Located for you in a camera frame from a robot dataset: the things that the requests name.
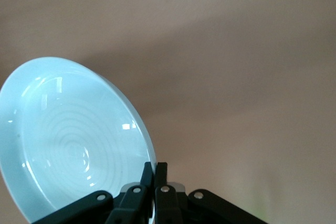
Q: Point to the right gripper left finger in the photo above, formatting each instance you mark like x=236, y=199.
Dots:
x=126, y=208

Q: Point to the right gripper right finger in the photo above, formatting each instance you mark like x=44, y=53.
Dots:
x=168, y=208

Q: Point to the light blue round plate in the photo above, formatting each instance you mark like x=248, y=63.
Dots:
x=65, y=129

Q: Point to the brown table mat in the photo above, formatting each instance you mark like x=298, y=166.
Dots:
x=223, y=64

